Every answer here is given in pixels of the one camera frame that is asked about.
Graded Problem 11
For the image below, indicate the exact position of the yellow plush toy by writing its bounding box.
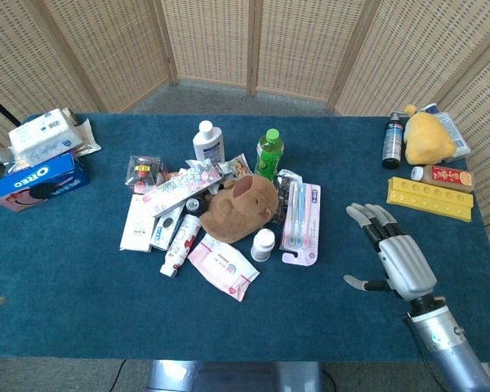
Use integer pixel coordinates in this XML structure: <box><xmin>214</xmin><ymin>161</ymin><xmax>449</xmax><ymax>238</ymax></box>
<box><xmin>403</xmin><ymin>105</ymin><xmax>457</xmax><ymax>167</ymax></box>

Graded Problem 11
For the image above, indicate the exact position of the small printed snack packet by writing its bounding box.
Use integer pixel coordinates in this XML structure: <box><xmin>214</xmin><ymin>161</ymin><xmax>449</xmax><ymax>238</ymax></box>
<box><xmin>215</xmin><ymin>153</ymin><xmax>254</xmax><ymax>180</ymax></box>

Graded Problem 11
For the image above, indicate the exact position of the blue Oreo box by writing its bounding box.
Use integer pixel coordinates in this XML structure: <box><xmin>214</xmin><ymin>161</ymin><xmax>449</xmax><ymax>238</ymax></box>
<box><xmin>0</xmin><ymin>153</ymin><xmax>91</xmax><ymax>213</ymax></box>

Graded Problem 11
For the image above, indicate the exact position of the pink toothbrush pack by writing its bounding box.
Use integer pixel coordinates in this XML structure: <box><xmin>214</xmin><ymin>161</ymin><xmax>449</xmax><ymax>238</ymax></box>
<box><xmin>278</xmin><ymin>181</ymin><xmax>323</xmax><ymax>267</ymax></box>

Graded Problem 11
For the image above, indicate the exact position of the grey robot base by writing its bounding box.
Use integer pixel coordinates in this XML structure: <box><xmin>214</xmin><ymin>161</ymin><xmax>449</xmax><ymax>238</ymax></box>
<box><xmin>145</xmin><ymin>359</ymin><xmax>324</xmax><ymax>392</ymax></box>

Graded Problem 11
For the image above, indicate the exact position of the green tea bottle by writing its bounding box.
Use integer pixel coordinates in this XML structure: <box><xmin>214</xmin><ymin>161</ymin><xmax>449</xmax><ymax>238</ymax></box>
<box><xmin>254</xmin><ymin>128</ymin><xmax>285</xmax><ymax>177</ymax></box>

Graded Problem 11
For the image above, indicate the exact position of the white tissue pack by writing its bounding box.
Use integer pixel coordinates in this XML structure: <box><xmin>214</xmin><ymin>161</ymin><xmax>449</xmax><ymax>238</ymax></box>
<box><xmin>7</xmin><ymin>108</ymin><xmax>84</xmax><ymax>167</ymax></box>

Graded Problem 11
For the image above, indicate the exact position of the orange juice bottle red label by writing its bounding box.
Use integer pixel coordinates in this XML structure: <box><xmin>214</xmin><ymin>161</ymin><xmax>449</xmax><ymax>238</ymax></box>
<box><xmin>410</xmin><ymin>164</ymin><xmax>474</xmax><ymax>194</ymax></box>

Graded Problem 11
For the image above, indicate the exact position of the flat white tissue packet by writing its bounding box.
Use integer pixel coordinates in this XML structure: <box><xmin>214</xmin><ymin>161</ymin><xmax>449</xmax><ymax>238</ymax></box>
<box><xmin>118</xmin><ymin>194</ymin><xmax>158</xmax><ymax>253</ymax></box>

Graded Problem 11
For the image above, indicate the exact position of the white blue pouch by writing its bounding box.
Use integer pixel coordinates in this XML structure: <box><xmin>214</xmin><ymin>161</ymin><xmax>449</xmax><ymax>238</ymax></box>
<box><xmin>420</xmin><ymin>102</ymin><xmax>472</xmax><ymax>159</ymax></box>

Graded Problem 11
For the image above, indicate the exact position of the white blue toothpaste box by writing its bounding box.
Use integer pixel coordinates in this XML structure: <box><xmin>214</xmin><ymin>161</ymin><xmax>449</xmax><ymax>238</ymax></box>
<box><xmin>149</xmin><ymin>203</ymin><xmax>185</xmax><ymax>252</ymax></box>

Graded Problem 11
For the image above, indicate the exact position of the wicker folding screen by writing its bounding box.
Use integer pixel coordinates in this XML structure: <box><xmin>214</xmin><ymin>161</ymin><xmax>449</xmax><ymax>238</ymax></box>
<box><xmin>0</xmin><ymin>0</ymin><xmax>490</xmax><ymax>287</ymax></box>

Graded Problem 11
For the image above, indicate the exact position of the yellow plastic rack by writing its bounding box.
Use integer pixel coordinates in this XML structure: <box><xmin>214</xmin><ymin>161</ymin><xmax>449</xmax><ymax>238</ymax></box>
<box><xmin>386</xmin><ymin>176</ymin><xmax>474</xmax><ymax>223</ymax></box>

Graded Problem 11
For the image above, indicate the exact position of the blue table carpet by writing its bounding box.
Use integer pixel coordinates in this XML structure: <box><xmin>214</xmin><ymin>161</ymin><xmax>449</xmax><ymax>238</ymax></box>
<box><xmin>0</xmin><ymin>112</ymin><xmax>490</xmax><ymax>363</ymax></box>

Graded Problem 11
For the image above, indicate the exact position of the long floral box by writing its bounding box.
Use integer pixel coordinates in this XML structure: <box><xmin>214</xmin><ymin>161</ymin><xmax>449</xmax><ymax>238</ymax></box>
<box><xmin>142</xmin><ymin>164</ymin><xmax>224</xmax><ymax>218</ymax></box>

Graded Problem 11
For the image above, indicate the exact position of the black pole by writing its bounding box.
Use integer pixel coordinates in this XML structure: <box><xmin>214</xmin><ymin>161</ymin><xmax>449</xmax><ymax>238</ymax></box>
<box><xmin>0</xmin><ymin>88</ymin><xmax>22</xmax><ymax>127</ymax></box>

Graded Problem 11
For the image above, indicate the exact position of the black floor cable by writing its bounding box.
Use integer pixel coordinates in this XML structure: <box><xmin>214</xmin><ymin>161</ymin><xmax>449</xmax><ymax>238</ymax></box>
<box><xmin>108</xmin><ymin>359</ymin><xmax>128</xmax><ymax>392</ymax></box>

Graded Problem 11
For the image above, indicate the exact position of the white tube red cap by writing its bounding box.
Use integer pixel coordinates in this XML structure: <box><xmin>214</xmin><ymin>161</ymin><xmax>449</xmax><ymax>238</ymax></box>
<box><xmin>159</xmin><ymin>214</ymin><xmax>203</xmax><ymax>278</ymax></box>

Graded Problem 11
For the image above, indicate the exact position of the silver foil snack bag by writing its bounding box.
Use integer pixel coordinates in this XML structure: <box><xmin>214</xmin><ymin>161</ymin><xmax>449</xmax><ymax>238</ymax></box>
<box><xmin>271</xmin><ymin>168</ymin><xmax>304</xmax><ymax>224</ymax></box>

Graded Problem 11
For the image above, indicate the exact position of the pink wet wipes pack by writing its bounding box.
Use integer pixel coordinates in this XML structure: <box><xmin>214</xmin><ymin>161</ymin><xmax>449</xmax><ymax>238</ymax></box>
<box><xmin>186</xmin><ymin>233</ymin><xmax>261</xmax><ymax>303</ymax></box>

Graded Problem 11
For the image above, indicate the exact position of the white lotion bottle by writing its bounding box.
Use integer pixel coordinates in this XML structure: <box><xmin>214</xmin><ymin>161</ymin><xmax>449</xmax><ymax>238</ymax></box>
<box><xmin>192</xmin><ymin>120</ymin><xmax>225</xmax><ymax>164</ymax></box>

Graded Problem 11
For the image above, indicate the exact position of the clear box with red item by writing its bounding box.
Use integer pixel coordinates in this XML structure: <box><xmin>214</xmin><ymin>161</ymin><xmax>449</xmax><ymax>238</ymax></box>
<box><xmin>124</xmin><ymin>154</ymin><xmax>164</xmax><ymax>194</ymax></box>

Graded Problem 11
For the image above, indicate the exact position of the small white pill bottle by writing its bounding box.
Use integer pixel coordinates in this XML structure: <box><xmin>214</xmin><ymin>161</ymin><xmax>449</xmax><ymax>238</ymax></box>
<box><xmin>250</xmin><ymin>228</ymin><xmax>277</xmax><ymax>263</ymax></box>

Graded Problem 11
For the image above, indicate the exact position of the brown plush toy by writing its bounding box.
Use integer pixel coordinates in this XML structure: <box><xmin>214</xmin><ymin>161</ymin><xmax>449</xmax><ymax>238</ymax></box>
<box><xmin>198</xmin><ymin>174</ymin><xmax>279</xmax><ymax>245</ymax></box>

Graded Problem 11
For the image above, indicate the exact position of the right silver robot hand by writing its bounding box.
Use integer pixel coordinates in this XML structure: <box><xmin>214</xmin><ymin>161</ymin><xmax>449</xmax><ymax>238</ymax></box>
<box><xmin>343</xmin><ymin>203</ymin><xmax>439</xmax><ymax>302</ymax></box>

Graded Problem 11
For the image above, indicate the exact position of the black spray bottle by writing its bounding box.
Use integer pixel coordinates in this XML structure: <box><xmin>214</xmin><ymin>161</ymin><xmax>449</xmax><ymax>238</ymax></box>
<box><xmin>381</xmin><ymin>113</ymin><xmax>405</xmax><ymax>171</ymax></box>

